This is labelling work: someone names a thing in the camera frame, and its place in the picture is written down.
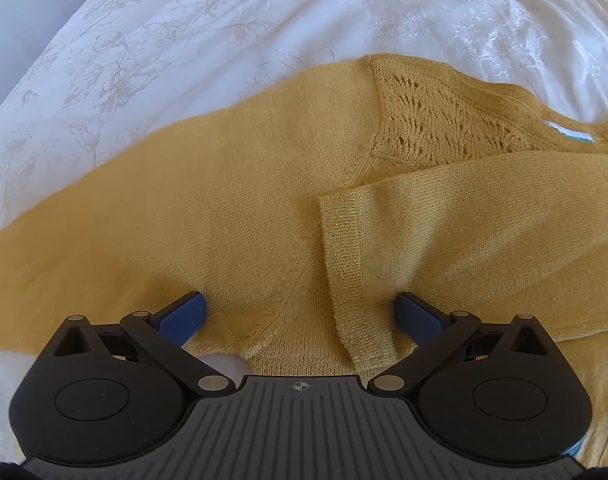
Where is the mustard yellow knit sweater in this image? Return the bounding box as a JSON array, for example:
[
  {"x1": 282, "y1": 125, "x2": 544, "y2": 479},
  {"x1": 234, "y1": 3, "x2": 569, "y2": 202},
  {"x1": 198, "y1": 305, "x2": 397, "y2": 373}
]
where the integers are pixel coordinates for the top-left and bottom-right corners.
[{"x1": 0, "y1": 54, "x2": 608, "y2": 466}]

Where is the white embroidered bedspread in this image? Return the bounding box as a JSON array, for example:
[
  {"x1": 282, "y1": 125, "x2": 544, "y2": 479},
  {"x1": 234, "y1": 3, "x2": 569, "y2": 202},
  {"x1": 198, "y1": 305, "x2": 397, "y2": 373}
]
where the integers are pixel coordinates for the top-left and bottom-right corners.
[{"x1": 0, "y1": 0, "x2": 608, "y2": 460}]

